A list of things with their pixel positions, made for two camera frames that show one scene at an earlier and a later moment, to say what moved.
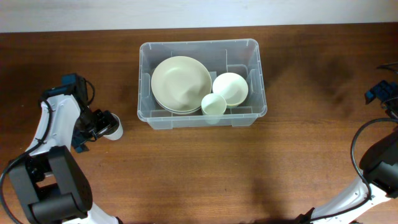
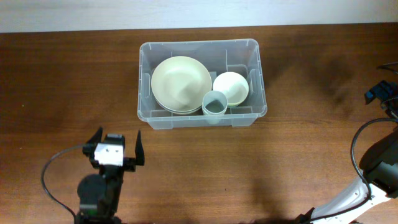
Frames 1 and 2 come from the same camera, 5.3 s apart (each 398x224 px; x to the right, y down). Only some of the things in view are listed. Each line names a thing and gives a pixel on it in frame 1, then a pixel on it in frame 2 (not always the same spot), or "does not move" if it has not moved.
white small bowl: x=232 y=86 does not move
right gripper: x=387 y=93 does not move
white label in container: x=213 y=74 does not move
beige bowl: x=180 y=83 does not move
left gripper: x=81 y=137 to x=129 y=162
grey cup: x=115 y=130 to x=214 y=102
